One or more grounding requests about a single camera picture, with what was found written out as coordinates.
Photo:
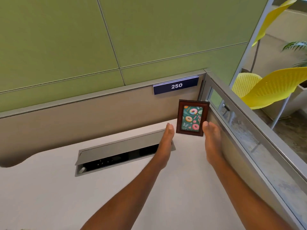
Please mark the glass partition with metal frame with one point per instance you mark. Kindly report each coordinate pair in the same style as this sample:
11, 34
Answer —
254, 141

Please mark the beige desk partition panel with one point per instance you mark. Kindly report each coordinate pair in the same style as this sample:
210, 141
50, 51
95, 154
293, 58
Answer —
72, 122

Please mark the person's right fingers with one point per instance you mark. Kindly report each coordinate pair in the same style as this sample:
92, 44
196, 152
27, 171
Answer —
209, 130

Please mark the green potted plant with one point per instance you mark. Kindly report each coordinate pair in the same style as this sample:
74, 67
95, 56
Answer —
297, 46

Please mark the person's left forearm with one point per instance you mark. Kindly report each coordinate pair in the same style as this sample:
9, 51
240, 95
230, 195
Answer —
129, 196

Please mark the person's right hand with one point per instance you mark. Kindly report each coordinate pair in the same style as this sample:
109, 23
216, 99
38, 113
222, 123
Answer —
213, 146

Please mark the person's left hand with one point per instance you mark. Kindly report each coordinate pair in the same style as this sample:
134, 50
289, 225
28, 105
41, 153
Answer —
164, 148

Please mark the yellow perforated chair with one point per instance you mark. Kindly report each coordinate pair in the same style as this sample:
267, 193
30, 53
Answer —
271, 17
271, 88

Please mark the brown donut picture frame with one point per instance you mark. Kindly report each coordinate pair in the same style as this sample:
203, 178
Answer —
191, 118

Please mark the blue number sign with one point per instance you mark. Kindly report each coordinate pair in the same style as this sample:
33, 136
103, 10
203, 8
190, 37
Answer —
176, 85

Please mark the person's right forearm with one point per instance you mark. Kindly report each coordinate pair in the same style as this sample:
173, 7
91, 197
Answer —
242, 196

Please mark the person's left fingers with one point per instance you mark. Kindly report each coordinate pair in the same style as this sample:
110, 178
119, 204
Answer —
169, 131

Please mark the grey metal post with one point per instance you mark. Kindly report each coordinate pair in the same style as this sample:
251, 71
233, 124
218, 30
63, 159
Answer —
254, 38

